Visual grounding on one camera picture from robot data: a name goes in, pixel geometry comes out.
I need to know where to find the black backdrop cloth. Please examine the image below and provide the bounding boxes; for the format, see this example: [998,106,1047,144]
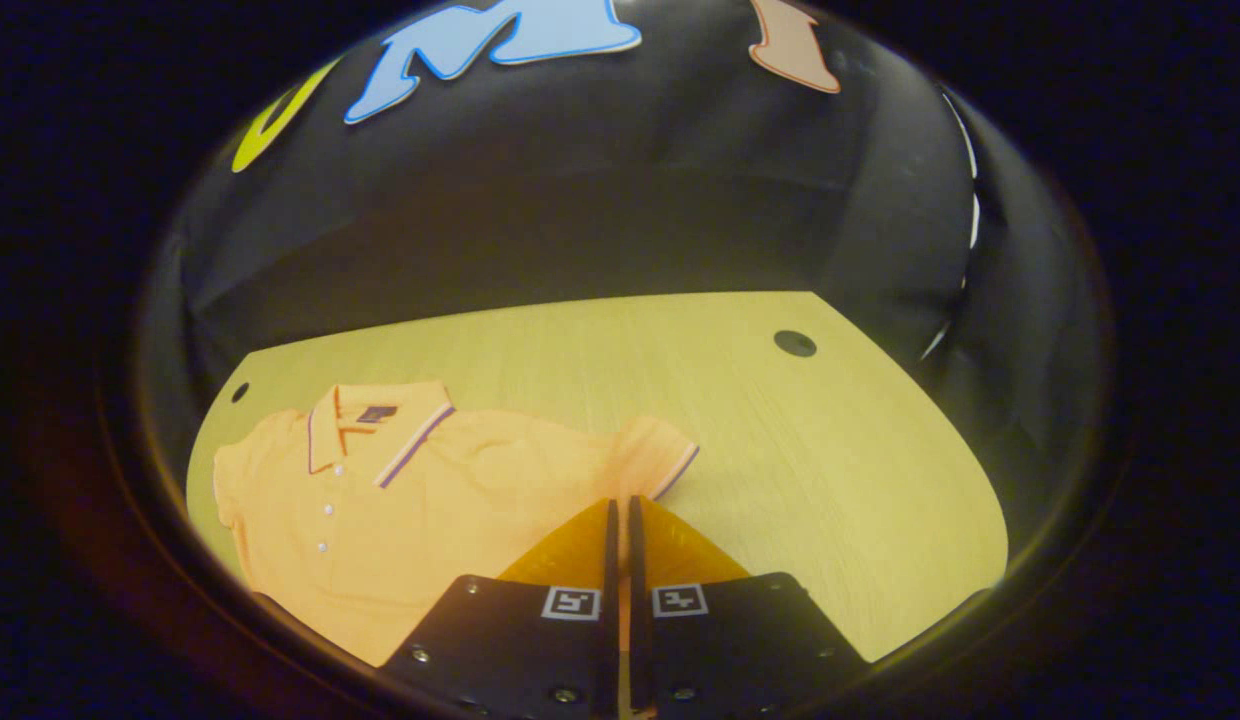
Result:
[140,0,1111,561]

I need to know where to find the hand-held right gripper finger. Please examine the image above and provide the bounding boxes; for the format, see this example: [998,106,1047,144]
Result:
[380,497,621,720]
[628,495,871,720]

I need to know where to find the orange T-shirt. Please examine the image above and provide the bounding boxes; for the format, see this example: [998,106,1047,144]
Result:
[213,380,701,669]

